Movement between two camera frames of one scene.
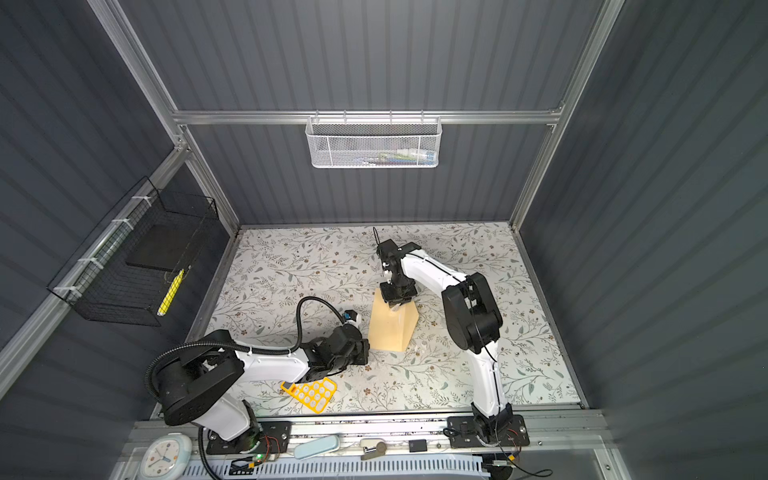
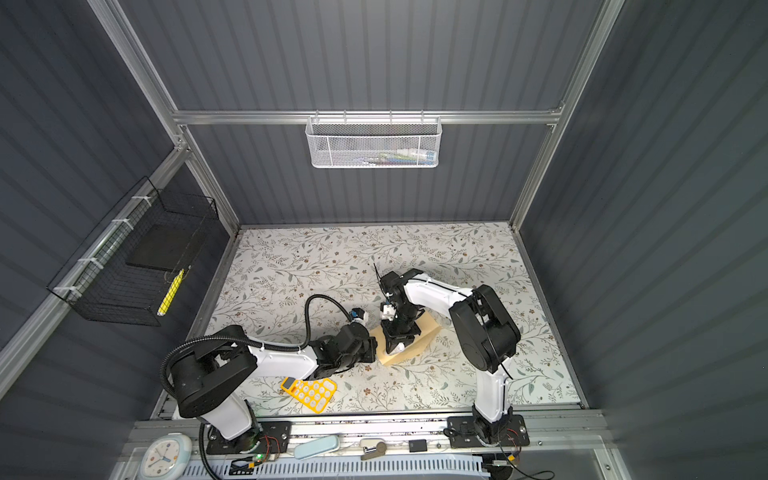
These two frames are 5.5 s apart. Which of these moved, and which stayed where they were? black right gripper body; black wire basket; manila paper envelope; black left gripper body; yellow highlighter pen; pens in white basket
Moved: black right gripper body; manila paper envelope
Stayed: yellow highlighter pen; black wire basket; black left gripper body; pens in white basket
